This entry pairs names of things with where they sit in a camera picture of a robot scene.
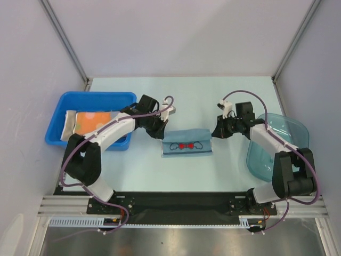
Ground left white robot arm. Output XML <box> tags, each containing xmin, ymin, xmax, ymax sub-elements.
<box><xmin>60</xmin><ymin>95</ymin><xmax>175</xmax><ymax>213</ymax></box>

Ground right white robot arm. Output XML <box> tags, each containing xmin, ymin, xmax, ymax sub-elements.
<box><xmin>212</xmin><ymin>100</ymin><xmax>320</xmax><ymax>214</ymax></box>

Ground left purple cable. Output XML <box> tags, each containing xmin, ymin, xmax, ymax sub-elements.
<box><xmin>60</xmin><ymin>95</ymin><xmax>175</xmax><ymax>235</ymax></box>

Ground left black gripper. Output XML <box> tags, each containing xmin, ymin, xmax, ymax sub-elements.
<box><xmin>144</xmin><ymin>113</ymin><xmax>168</xmax><ymax>140</ymax></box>

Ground blue plastic bin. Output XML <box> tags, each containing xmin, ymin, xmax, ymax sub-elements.
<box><xmin>45</xmin><ymin>91</ymin><xmax>137</xmax><ymax>148</ymax></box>

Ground aluminium frame rail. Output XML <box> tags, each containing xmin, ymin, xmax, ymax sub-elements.
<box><xmin>37</xmin><ymin>194</ymin><xmax>96</xmax><ymax>217</ymax></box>

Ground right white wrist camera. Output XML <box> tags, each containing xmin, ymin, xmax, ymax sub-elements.
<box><xmin>217</xmin><ymin>99</ymin><xmax>233</xmax><ymax>119</ymax></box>

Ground translucent teal basket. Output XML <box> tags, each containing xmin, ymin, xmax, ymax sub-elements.
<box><xmin>246</xmin><ymin>113</ymin><xmax>310</xmax><ymax>182</ymax></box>

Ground orange polka dot towel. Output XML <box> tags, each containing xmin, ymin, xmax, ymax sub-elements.
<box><xmin>74</xmin><ymin>111</ymin><xmax>118</xmax><ymax>135</ymax></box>

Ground teal beige Doraemon towel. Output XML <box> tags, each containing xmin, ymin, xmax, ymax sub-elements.
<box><xmin>60</xmin><ymin>108</ymin><xmax>118</xmax><ymax>141</ymax></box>

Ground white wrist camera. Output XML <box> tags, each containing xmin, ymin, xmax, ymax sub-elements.
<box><xmin>159</xmin><ymin>102</ymin><xmax>176</xmax><ymax>122</ymax></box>
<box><xmin>217</xmin><ymin>99</ymin><xmax>233</xmax><ymax>119</ymax></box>

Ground white slotted cable duct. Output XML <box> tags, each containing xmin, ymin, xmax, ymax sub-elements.
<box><xmin>49</xmin><ymin>215</ymin><xmax>283</xmax><ymax>230</ymax></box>

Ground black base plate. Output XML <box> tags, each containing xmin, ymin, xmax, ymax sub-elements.
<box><xmin>53</xmin><ymin>190</ymin><xmax>302</xmax><ymax>229</ymax></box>

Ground light blue Doraemon towel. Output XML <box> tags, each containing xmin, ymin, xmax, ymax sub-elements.
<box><xmin>161</xmin><ymin>129</ymin><xmax>213</xmax><ymax>157</ymax></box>

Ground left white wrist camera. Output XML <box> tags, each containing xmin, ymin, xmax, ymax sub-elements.
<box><xmin>159</xmin><ymin>102</ymin><xmax>176</xmax><ymax>122</ymax></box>

